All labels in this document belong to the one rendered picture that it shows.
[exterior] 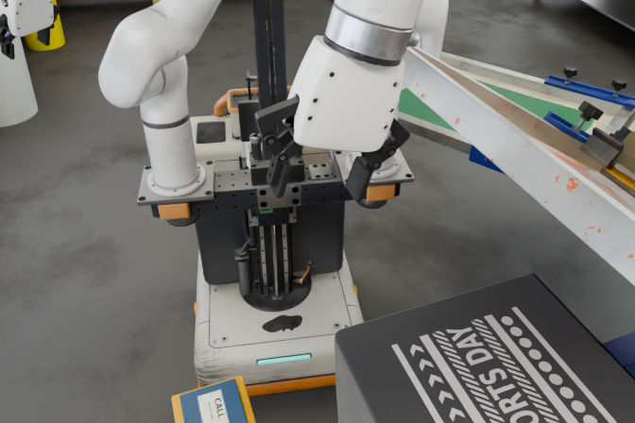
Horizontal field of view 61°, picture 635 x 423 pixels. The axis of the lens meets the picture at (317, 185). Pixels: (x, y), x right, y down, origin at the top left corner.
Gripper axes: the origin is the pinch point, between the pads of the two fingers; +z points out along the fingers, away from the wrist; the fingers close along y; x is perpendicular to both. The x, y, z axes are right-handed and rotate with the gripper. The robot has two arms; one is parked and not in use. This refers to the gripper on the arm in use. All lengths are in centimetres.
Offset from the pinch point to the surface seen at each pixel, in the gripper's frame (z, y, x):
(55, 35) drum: 153, 32, -474
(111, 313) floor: 156, 0, -136
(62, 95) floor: 162, 23, -370
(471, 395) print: 43, -44, -1
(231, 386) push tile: 53, -5, -15
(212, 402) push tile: 54, -1, -13
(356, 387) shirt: 49, -27, -10
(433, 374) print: 44, -40, -7
